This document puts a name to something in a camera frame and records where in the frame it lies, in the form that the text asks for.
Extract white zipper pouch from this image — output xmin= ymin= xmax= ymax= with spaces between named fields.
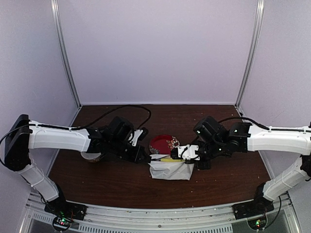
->
xmin=148 ymin=154 xmax=194 ymax=181

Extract yellow sponge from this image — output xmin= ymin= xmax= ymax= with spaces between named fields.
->
xmin=159 ymin=158 xmax=184 ymax=163

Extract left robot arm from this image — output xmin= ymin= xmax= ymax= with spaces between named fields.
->
xmin=1 ymin=115 xmax=150 ymax=216

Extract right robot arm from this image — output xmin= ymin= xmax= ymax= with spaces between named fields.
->
xmin=193 ymin=116 xmax=311 ymax=215

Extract red floral plate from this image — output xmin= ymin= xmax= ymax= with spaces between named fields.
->
xmin=149 ymin=134 xmax=180 ymax=154

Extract white ceramic bowl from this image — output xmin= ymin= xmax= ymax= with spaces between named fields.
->
xmin=81 ymin=152 xmax=104 ymax=163

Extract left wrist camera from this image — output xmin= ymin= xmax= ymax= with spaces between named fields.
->
xmin=128 ymin=127 xmax=149 ymax=147

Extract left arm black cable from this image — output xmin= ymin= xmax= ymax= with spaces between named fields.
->
xmin=70 ymin=104 xmax=152 ymax=131

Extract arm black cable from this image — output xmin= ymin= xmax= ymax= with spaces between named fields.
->
xmin=217 ymin=116 xmax=270 ymax=129
xmin=70 ymin=104 xmax=152 ymax=131

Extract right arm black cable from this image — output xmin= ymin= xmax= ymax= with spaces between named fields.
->
xmin=217 ymin=116 xmax=270 ymax=129

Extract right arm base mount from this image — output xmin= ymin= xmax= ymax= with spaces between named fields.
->
xmin=232 ymin=197 xmax=274 ymax=220

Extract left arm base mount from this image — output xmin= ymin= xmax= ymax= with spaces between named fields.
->
xmin=44 ymin=200 xmax=87 ymax=220

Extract front aluminium rail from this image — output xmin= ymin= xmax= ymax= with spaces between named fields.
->
xmin=18 ymin=192 xmax=302 ymax=233

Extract right aluminium frame post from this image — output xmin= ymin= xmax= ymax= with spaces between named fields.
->
xmin=235 ymin=0 xmax=265 ymax=109

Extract aluminium frame post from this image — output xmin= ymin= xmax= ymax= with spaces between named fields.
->
xmin=235 ymin=0 xmax=265 ymax=109
xmin=51 ymin=0 xmax=82 ymax=109

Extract left aluminium frame post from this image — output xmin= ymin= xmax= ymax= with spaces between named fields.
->
xmin=51 ymin=0 xmax=82 ymax=109

